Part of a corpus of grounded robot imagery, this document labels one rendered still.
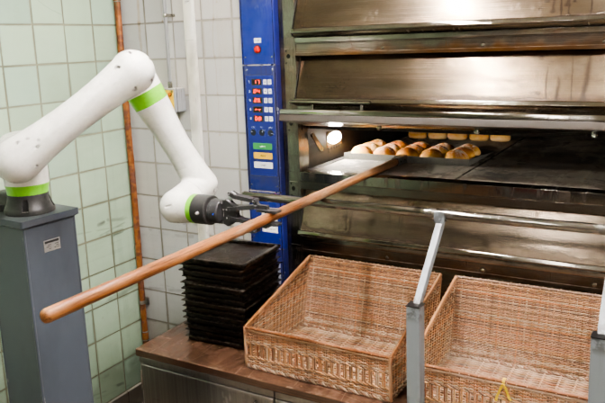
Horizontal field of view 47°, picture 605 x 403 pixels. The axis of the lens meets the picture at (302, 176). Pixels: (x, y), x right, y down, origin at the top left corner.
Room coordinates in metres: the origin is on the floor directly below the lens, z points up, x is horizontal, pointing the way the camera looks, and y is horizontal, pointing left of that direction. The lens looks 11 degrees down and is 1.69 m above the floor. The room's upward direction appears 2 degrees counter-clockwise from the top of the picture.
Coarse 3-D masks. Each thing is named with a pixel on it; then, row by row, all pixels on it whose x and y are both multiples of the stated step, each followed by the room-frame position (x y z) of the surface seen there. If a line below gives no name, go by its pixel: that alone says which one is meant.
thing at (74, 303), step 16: (352, 176) 2.40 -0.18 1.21; (368, 176) 2.48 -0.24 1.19; (320, 192) 2.18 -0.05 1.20; (336, 192) 2.26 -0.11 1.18; (288, 208) 2.01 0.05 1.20; (240, 224) 1.82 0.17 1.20; (256, 224) 1.86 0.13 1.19; (208, 240) 1.69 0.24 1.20; (224, 240) 1.73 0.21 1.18; (176, 256) 1.58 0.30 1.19; (192, 256) 1.62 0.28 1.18; (144, 272) 1.48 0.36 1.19; (160, 272) 1.53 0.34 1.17; (96, 288) 1.37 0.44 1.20; (112, 288) 1.39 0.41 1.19; (64, 304) 1.29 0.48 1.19; (80, 304) 1.32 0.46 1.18; (48, 320) 1.25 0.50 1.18
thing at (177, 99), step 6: (168, 90) 2.91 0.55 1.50; (174, 90) 2.90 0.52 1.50; (180, 90) 2.93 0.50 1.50; (168, 96) 2.91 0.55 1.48; (174, 96) 2.90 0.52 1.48; (180, 96) 2.93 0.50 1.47; (174, 102) 2.90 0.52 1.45; (180, 102) 2.92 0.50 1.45; (174, 108) 2.90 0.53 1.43; (180, 108) 2.92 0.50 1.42
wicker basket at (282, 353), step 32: (320, 256) 2.60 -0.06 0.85; (288, 288) 2.48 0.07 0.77; (320, 288) 2.57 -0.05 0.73; (352, 288) 2.50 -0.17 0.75; (384, 288) 2.44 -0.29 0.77; (416, 288) 2.38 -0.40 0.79; (256, 320) 2.28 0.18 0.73; (288, 320) 2.47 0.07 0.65; (320, 320) 2.54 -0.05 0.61; (352, 320) 2.47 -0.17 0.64; (384, 320) 2.41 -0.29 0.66; (256, 352) 2.21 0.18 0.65; (288, 352) 2.14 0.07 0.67; (320, 352) 2.08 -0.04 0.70; (352, 352) 2.02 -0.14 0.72; (384, 352) 2.29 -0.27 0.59; (320, 384) 2.08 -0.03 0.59; (352, 384) 2.02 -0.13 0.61; (384, 384) 1.97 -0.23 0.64
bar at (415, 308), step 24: (432, 216) 2.01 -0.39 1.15; (456, 216) 1.97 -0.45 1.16; (480, 216) 1.94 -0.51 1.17; (504, 216) 1.91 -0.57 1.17; (432, 240) 1.96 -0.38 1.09; (432, 264) 1.92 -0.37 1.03; (408, 312) 1.81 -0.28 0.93; (600, 312) 1.63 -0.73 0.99; (408, 336) 1.81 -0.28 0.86; (600, 336) 1.57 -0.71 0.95; (408, 360) 1.81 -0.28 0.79; (600, 360) 1.56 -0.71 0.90; (408, 384) 1.81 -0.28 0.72; (600, 384) 1.56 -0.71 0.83
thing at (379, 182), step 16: (304, 176) 2.67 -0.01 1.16; (320, 176) 2.63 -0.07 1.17; (336, 176) 2.60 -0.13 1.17; (384, 176) 2.52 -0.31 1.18; (400, 176) 2.51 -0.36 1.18; (432, 192) 2.41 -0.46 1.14; (448, 192) 2.37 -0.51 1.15; (464, 192) 2.35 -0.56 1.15; (480, 192) 2.32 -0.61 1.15; (496, 192) 2.29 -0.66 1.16; (512, 192) 2.26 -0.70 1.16; (528, 192) 2.23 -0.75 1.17; (544, 192) 2.21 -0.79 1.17; (560, 192) 2.19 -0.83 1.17; (576, 192) 2.16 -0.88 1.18; (592, 192) 2.15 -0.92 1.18
